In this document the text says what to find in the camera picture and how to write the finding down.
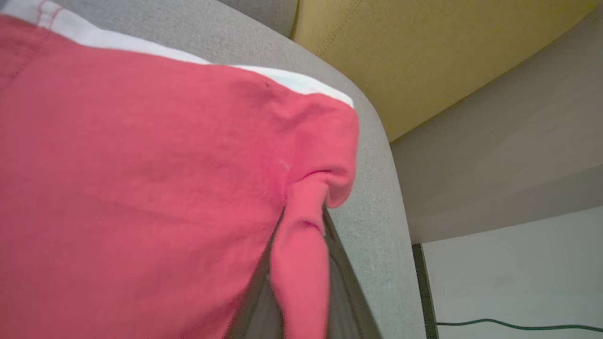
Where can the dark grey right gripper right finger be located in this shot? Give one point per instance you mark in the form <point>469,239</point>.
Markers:
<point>348,310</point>

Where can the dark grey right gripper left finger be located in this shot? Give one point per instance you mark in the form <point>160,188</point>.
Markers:
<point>256,310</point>

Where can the red shorts with white stripe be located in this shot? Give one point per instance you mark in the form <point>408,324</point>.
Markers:
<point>141,188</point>

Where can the dark baseboard strip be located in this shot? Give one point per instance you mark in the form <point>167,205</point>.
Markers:
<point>426,292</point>

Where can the grey fabric sofa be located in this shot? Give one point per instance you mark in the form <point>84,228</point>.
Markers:
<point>377,212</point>

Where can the yellow sofa backrest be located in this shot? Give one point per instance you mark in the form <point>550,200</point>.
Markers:
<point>400,56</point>

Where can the small grey sofa seat cushion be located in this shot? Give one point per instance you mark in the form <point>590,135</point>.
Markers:
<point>268,14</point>

